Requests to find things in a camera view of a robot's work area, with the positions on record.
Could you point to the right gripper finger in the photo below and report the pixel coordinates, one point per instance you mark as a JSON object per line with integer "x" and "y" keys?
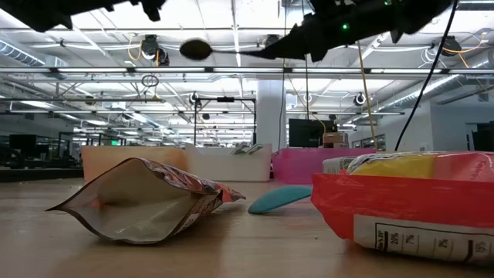
{"x": 285, "y": 48}

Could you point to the black spoon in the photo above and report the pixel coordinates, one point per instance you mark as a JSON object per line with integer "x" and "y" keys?
{"x": 196, "y": 49}

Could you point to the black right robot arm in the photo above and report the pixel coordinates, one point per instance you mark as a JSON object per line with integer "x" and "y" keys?
{"x": 420, "y": 15}

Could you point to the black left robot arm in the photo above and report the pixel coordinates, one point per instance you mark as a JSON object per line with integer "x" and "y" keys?
{"x": 38, "y": 11}

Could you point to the black monitor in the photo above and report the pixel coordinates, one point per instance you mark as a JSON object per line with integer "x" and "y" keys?
{"x": 484, "y": 137}
{"x": 23, "y": 143}
{"x": 308, "y": 133}

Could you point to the red plastic bin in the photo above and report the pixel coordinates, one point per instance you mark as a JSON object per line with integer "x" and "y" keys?
{"x": 297, "y": 166}

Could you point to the white plastic bin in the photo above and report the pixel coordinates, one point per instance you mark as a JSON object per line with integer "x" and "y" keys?
{"x": 224, "y": 166}

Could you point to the teal round lid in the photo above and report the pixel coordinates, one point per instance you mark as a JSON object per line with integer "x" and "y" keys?
{"x": 278, "y": 199}

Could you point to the orange plastic bin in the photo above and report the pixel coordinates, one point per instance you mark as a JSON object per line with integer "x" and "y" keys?
{"x": 116, "y": 158}

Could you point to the orange ramen packet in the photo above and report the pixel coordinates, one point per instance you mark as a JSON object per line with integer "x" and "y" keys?
{"x": 405, "y": 201}

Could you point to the orange brown snack pouch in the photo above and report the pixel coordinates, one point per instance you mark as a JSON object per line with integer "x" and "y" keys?
{"x": 154, "y": 208}

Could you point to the black background rig frame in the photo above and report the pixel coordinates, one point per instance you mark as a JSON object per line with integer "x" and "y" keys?
{"x": 225, "y": 99}

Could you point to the silver ventilation duct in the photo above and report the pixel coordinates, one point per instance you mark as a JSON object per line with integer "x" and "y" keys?
{"x": 444, "y": 83}

